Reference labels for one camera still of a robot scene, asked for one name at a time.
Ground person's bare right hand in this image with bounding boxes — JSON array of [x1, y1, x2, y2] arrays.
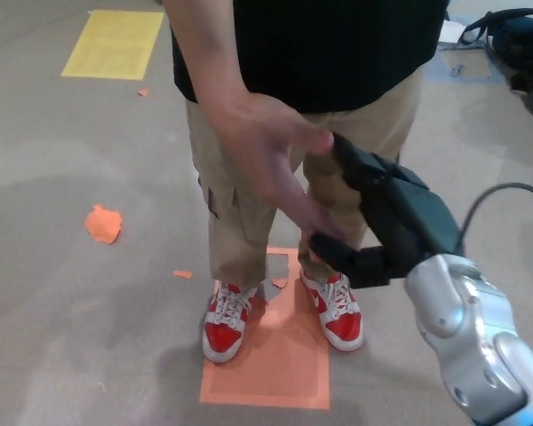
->
[[219, 91, 346, 243]]

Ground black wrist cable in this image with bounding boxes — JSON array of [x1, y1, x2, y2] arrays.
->
[[457, 182, 533, 249]]

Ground khaki cargo trousers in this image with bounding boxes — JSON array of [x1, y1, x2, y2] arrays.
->
[[185, 66, 426, 289]]

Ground orange paper sheet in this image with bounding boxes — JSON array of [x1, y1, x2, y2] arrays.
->
[[198, 247, 331, 410]]

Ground red and white sneaker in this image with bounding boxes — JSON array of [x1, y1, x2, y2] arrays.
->
[[298, 265, 364, 352], [202, 281, 259, 364]]

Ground dark blue backpack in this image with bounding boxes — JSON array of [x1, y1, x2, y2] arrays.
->
[[459, 7, 533, 70]]

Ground yellow paper sheet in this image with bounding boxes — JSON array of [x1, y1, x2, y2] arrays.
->
[[60, 9, 166, 82]]

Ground white paper sheet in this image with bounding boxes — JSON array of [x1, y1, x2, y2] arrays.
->
[[437, 20, 465, 48]]

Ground person's bare right forearm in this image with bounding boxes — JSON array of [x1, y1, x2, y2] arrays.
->
[[162, 0, 254, 130]]

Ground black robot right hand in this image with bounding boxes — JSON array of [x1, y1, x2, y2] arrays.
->
[[308, 132, 465, 288]]

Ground crumpled orange paper piece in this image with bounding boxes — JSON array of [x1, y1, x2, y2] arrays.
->
[[84, 204, 124, 246]]

